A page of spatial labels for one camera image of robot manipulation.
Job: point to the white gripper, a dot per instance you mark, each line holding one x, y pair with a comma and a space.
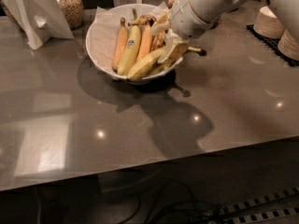
188, 17

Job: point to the large front yellow banana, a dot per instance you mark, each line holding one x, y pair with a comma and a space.
142, 67

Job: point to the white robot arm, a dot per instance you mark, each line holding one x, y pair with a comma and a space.
287, 11

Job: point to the brown spotted overripe banana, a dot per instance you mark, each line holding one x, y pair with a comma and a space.
142, 21

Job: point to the orange-tinted middle banana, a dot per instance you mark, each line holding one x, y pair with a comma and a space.
146, 41

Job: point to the orange-tinted banana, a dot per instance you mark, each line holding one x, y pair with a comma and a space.
122, 38
146, 41

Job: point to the small yellow banana underneath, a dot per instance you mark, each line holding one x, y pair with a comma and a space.
161, 69

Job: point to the middle glass jar behind bowl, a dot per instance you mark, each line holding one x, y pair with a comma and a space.
170, 3

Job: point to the yellow banana with blue sticker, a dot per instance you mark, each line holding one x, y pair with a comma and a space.
131, 51

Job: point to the orange-tinted left banana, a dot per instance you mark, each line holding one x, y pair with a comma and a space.
122, 38

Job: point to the white bowl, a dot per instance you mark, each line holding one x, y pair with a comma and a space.
102, 62

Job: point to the left glass jar of nuts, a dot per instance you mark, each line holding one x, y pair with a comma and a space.
73, 11

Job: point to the black rubber mat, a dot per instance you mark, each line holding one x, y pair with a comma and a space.
272, 43

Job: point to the white folded paper sign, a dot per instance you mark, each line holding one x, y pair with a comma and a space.
40, 20

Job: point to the black white striped floor tape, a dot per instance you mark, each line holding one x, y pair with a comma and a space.
276, 196

